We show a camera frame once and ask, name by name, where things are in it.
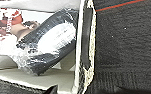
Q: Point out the black wrapped item white label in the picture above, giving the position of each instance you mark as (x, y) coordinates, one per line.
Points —
(34, 63)

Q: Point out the red white printed packet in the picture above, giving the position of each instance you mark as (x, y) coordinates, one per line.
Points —
(4, 20)

